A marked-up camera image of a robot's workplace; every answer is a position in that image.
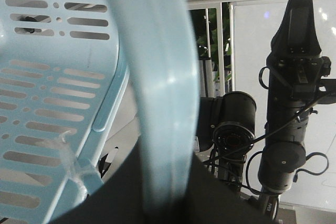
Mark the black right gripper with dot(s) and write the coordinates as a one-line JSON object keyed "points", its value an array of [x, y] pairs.
{"points": [[304, 78]]}

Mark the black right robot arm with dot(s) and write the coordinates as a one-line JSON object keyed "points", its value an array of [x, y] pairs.
{"points": [[284, 153]]}

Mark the white rolling whiteboard stand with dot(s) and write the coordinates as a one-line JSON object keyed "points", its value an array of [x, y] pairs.
{"points": [[254, 23]]}

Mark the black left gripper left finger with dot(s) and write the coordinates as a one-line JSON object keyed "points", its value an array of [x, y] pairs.
{"points": [[119, 200]]}

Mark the black head camera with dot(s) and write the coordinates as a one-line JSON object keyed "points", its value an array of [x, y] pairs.
{"points": [[227, 122]]}

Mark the light blue plastic basket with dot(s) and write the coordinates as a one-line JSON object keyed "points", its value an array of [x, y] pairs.
{"points": [[83, 81]]}

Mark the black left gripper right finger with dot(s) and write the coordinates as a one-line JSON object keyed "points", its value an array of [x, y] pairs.
{"points": [[210, 201]]}

